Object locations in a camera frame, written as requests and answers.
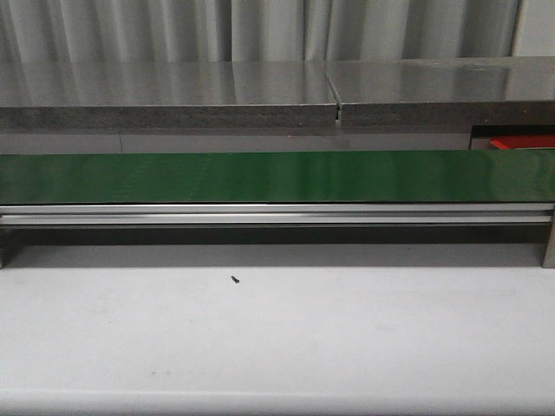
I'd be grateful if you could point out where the grey stone slab left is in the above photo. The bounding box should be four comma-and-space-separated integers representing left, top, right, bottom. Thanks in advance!
1, 62, 337, 130

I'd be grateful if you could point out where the green conveyor belt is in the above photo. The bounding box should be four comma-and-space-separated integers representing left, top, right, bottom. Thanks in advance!
1, 149, 554, 205

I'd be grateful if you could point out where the grey stone slab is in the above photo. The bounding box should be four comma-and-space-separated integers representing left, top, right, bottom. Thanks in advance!
326, 56, 554, 127
1, 62, 337, 130

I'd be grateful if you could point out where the grey curtain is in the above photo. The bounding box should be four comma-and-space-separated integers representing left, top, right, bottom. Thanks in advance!
1, 1, 519, 62

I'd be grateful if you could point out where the grey stone slab right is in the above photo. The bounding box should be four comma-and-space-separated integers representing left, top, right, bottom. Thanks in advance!
326, 56, 554, 127

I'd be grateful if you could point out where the conveyor support leg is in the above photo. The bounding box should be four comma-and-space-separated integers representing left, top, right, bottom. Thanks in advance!
0, 229, 16, 269
542, 224, 555, 269

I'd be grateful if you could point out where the right conveyor support leg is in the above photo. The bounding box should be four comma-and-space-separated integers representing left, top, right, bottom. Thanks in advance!
542, 224, 555, 269

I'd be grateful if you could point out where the aluminium conveyor frame rail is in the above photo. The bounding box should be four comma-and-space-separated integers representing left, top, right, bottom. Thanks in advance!
1, 203, 554, 227

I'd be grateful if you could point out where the left conveyor support leg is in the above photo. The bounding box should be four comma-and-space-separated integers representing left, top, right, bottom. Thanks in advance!
0, 229, 16, 269

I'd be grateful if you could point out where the red plastic bin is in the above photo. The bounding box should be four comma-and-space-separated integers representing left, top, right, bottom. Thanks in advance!
489, 134, 555, 150

